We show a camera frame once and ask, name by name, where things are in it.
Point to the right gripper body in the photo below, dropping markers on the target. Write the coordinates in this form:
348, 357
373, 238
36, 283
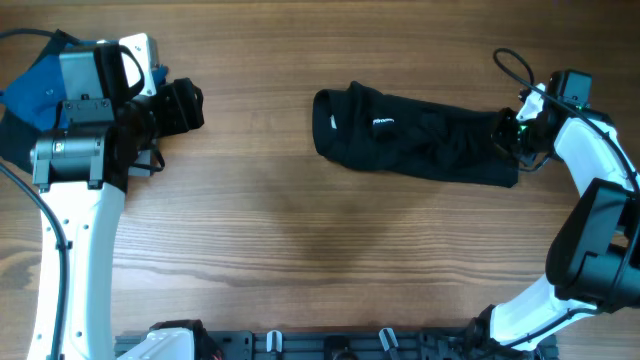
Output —
517, 136

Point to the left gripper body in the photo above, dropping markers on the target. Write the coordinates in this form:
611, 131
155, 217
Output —
168, 113

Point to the black t-shirt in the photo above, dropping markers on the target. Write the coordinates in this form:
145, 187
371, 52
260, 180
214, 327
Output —
363, 129

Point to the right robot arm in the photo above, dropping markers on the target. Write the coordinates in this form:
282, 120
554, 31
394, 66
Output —
592, 266

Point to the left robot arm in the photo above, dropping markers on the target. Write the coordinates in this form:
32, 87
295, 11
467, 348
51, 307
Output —
116, 106

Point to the grey folded garment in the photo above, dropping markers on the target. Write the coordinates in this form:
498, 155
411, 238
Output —
142, 164

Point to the blue button shirt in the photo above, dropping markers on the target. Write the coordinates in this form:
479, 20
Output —
33, 96

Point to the dark folded garment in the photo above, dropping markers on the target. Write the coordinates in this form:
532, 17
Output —
18, 139

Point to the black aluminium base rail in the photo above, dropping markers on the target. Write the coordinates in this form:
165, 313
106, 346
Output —
427, 344

